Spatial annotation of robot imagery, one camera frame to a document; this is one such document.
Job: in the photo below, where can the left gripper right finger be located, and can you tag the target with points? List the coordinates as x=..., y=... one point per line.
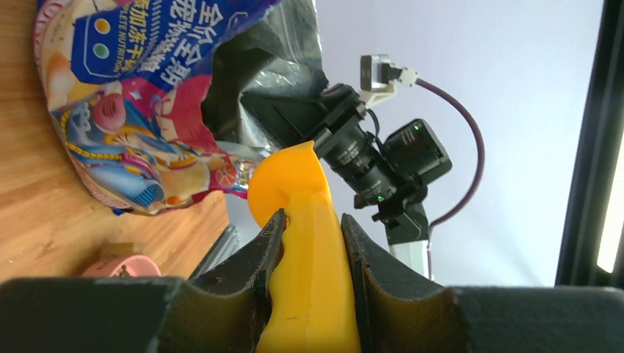
x=399, y=310

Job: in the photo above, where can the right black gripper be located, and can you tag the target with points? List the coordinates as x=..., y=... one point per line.
x=333, y=120

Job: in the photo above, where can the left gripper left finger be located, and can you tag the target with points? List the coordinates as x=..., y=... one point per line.
x=223, y=310

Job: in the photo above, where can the yellow plastic scoop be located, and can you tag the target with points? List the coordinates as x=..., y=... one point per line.
x=313, y=300

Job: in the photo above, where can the pink blue pet food bag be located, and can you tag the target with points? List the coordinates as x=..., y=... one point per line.
x=146, y=95

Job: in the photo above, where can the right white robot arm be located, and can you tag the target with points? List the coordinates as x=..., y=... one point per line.
x=415, y=153

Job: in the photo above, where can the left pink pet bowl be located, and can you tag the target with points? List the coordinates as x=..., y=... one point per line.
x=122, y=260

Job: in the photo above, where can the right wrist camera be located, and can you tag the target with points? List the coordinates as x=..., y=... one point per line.
x=379, y=76

